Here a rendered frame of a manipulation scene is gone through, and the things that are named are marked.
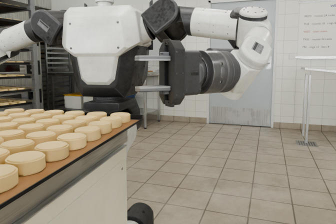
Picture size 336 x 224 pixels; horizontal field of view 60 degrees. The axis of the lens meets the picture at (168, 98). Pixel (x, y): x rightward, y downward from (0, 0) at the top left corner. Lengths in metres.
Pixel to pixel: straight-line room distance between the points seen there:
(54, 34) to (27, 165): 0.74
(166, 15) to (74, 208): 0.63
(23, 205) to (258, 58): 0.49
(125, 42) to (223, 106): 4.25
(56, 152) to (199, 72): 0.29
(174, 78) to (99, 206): 0.31
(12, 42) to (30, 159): 0.87
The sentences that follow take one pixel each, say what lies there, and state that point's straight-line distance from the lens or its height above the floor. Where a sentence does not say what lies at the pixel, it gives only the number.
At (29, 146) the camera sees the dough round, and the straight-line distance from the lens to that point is 0.51.
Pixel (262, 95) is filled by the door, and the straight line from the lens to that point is 5.02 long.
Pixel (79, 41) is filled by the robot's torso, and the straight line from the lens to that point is 1.00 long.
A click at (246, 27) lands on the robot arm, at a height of 1.15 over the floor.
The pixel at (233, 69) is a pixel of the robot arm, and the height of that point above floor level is 1.04.
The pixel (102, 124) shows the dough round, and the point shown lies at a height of 0.92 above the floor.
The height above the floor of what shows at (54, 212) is 0.82.
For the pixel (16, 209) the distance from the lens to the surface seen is 0.46.
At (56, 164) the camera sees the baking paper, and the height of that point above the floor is 0.90.
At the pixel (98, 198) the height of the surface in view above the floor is 0.77.
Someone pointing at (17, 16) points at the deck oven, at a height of 1.71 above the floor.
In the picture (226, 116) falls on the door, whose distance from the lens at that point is 5.11.
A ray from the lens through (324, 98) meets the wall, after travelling 5.05.
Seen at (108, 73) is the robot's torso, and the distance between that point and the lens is 0.96.
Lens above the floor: 1.05
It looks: 7 degrees down
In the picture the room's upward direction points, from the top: straight up
